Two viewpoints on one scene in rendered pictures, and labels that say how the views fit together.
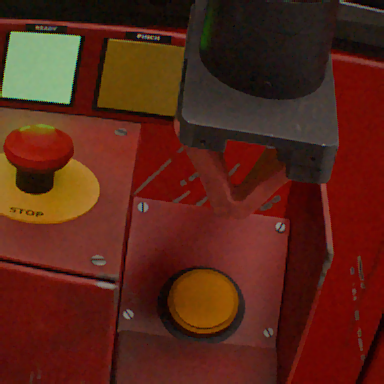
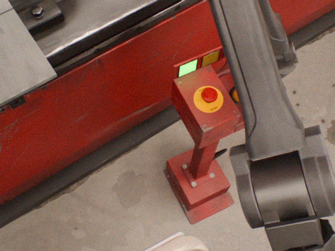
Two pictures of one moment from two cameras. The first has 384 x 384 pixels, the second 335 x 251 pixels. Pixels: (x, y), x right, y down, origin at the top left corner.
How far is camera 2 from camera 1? 75 cm
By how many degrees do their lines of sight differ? 39
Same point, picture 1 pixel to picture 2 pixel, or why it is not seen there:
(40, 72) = (188, 68)
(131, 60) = (208, 58)
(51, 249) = (225, 115)
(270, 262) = not seen: hidden behind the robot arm
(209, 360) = not seen: hidden behind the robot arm
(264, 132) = not seen: hidden behind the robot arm
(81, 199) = (220, 97)
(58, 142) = (214, 92)
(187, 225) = (227, 79)
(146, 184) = (178, 42)
